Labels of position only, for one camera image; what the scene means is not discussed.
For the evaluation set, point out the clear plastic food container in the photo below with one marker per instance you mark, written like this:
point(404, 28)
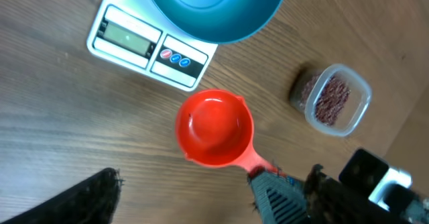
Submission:
point(355, 107)

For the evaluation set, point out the blue plastic bowl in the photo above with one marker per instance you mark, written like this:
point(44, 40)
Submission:
point(219, 21)

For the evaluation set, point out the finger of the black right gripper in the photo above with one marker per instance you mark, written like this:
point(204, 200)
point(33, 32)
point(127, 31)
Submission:
point(278, 198)

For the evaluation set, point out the white digital kitchen scale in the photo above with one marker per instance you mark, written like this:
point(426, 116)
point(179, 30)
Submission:
point(136, 35)

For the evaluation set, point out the red adzuki beans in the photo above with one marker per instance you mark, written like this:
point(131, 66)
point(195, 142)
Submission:
point(331, 100)

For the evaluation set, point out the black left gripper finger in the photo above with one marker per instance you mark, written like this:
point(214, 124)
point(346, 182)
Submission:
point(92, 201)

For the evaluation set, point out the red measuring scoop blue handle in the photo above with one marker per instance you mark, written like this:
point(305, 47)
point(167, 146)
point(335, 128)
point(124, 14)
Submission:
point(214, 128)

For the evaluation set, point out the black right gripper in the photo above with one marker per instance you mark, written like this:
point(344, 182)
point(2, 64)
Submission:
point(328, 201)

